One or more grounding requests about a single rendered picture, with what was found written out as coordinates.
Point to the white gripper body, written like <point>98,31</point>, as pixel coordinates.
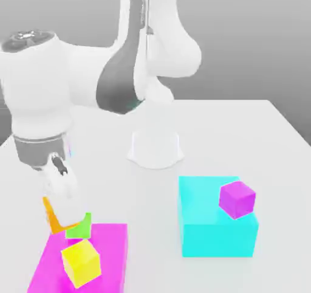
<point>64,200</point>

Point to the small orange cube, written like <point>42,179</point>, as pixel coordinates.
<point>52,223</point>

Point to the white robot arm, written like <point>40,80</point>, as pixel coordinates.
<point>43,79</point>

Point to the small green cube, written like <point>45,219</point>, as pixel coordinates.
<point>80,231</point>

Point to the small yellow cube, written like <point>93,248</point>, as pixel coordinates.
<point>82,263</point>

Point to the small purple cube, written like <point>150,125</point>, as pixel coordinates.
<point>237,199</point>

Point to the large magenta box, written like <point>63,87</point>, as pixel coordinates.
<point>112,251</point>

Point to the large cyan box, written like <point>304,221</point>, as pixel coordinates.
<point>201,225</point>

